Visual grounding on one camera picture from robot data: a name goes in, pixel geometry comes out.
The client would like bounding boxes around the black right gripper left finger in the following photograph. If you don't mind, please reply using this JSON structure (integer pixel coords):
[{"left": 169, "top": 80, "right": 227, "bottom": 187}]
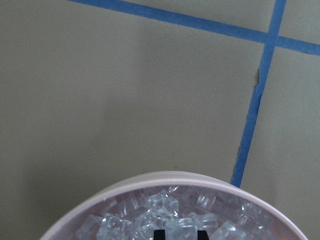
[{"left": 153, "top": 229, "right": 166, "bottom": 240}]

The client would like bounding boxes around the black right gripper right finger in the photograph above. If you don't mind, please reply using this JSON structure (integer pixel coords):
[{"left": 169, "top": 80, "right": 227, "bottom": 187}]
[{"left": 197, "top": 230, "right": 208, "bottom": 240}]

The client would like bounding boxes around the clear ice cubes pile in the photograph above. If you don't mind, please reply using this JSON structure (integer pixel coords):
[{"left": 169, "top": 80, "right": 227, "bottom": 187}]
[{"left": 74, "top": 185, "right": 276, "bottom": 240}]

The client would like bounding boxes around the pink bowl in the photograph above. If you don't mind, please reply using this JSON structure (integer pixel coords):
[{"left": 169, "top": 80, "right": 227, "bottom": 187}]
[{"left": 40, "top": 171, "right": 306, "bottom": 240}]

